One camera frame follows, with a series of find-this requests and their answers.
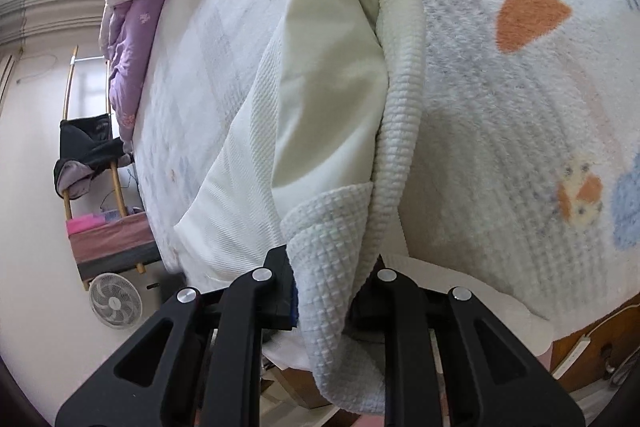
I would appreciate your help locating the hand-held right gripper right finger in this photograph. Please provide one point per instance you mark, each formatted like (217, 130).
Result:
(370, 302)

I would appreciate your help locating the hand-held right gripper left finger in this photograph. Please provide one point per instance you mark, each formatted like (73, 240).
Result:
(294, 312)

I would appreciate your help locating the cream knitted garment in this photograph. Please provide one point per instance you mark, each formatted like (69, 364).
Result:
(325, 82)

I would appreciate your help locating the dark clothes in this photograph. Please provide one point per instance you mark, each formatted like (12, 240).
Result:
(85, 147)

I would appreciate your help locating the cream bed sheet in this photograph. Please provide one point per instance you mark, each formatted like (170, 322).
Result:
(475, 307)

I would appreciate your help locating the white floor fan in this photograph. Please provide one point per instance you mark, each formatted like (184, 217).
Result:
(115, 302)

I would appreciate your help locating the bench with brown cloth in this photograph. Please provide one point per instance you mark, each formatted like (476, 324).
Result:
(115, 242)

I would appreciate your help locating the white power strip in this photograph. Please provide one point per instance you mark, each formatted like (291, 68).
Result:
(570, 357)

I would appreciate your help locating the white printed fleece blanket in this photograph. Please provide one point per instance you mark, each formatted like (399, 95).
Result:
(500, 132)

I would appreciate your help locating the wooden ladder rack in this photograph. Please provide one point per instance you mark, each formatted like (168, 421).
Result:
(118, 187)

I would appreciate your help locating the pink box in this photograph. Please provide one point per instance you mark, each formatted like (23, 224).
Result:
(82, 224)

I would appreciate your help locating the pink and purple floral quilt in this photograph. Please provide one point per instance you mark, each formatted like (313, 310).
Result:
(130, 57)

